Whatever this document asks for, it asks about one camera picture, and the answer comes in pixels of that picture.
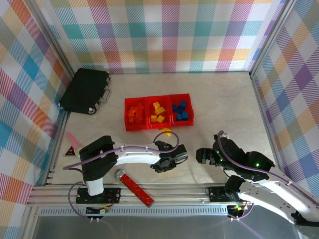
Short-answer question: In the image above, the red microphone silver mesh head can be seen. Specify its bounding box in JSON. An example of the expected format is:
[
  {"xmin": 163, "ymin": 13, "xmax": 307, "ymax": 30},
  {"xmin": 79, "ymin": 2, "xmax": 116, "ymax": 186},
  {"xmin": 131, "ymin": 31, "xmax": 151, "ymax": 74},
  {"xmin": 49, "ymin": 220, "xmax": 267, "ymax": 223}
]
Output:
[{"xmin": 114, "ymin": 168, "xmax": 155, "ymax": 208}]

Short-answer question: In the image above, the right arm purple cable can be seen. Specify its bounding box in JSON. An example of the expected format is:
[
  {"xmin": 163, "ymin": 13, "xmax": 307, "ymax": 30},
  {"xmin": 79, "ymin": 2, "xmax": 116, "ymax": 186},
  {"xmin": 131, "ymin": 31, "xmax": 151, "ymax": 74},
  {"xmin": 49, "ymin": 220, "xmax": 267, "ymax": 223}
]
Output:
[{"xmin": 217, "ymin": 130, "xmax": 319, "ymax": 220}]

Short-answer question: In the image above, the black case silver handle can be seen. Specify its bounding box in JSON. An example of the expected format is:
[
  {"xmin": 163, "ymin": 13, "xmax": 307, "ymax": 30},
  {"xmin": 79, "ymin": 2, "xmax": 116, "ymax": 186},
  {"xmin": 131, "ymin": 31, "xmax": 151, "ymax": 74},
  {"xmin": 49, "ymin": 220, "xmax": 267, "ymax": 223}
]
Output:
[{"xmin": 58, "ymin": 68, "xmax": 112, "ymax": 116}]

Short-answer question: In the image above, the red plastic bin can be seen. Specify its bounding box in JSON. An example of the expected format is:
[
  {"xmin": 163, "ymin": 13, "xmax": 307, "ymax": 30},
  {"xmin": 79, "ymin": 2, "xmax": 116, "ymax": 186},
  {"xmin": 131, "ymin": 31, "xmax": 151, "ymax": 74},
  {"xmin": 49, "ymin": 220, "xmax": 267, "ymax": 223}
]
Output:
[
  {"xmin": 146, "ymin": 95, "xmax": 173, "ymax": 130},
  {"xmin": 168, "ymin": 93, "xmax": 195, "ymax": 127},
  {"xmin": 124, "ymin": 96, "xmax": 150, "ymax": 132}
]

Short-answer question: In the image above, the orange long lego chassis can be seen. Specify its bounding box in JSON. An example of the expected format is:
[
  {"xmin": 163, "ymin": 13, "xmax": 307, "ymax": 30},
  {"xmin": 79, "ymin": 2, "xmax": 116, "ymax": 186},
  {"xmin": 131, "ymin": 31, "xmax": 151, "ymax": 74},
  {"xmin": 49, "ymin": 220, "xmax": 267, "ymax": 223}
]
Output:
[{"xmin": 135, "ymin": 103, "xmax": 146, "ymax": 125}]

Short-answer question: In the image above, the aluminium frame post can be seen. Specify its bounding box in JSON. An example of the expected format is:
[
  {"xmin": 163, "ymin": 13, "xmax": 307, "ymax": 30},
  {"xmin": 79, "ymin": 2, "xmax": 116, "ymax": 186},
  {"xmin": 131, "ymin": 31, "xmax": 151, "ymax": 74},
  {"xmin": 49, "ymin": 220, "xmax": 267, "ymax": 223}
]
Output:
[
  {"xmin": 24, "ymin": 0, "xmax": 77, "ymax": 75},
  {"xmin": 249, "ymin": 0, "xmax": 300, "ymax": 78}
]

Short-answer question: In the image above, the shiny metal plate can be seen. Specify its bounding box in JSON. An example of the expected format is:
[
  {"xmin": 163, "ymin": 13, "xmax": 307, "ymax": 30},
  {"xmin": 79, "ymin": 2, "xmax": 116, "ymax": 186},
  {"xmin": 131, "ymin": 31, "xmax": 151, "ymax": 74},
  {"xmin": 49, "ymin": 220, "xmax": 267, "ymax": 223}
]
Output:
[{"xmin": 21, "ymin": 214, "xmax": 307, "ymax": 239}]

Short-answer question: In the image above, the aluminium side rail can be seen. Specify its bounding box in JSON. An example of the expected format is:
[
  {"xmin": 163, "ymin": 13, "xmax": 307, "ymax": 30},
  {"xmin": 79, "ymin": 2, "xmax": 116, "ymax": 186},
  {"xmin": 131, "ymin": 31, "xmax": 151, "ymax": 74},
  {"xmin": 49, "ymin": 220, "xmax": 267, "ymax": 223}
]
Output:
[
  {"xmin": 250, "ymin": 71, "xmax": 286, "ymax": 184},
  {"xmin": 44, "ymin": 109, "xmax": 72, "ymax": 186}
]

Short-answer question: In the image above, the perforated metal strip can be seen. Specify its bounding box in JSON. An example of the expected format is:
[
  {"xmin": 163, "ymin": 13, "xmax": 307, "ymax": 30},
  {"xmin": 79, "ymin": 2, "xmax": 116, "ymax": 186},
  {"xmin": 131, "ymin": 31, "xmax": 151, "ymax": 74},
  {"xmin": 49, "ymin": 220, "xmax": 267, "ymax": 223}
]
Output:
[{"xmin": 39, "ymin": 208, "xmax": 230, "ymax": 217}]

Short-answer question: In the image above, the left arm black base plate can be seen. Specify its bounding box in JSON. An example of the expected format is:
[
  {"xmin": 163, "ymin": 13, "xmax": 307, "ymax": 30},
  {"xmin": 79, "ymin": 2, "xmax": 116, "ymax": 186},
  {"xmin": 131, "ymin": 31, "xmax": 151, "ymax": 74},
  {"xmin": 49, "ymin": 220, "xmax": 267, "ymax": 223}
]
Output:
[{"xmin": 76, "ymin": 187, "xmax": 122, "ymax": 204}]

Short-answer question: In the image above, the small circuit board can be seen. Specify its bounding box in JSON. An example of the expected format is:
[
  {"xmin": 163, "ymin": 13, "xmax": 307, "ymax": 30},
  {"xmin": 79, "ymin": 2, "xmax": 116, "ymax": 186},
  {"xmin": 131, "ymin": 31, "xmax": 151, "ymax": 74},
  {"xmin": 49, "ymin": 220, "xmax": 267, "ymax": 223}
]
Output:
[
  {"xmin": 228, "ymin": 203, "xmax": 249, "ymax": 215},
  {"xmin": 86, "ymin": 205, "xmax": 112, "ymax": 216}
]

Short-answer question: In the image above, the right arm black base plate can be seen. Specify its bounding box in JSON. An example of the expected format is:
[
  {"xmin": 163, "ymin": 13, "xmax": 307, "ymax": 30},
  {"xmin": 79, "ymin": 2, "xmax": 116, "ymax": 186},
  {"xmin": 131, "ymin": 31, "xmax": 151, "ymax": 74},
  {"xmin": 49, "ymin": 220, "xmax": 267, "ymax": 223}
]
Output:
[{"xmin": 208, "ymin": 186, "xmax": 240, "ymax": 203}]

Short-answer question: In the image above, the long aluminium frame rail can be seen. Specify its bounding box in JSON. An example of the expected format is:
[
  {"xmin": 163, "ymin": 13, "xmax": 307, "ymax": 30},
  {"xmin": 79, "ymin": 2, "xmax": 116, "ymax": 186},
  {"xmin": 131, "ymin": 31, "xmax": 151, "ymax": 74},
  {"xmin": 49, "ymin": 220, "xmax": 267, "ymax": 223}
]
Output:
[{"xmin": 26, "ymin": 183, "xmax": 306, "ymax": 209}]

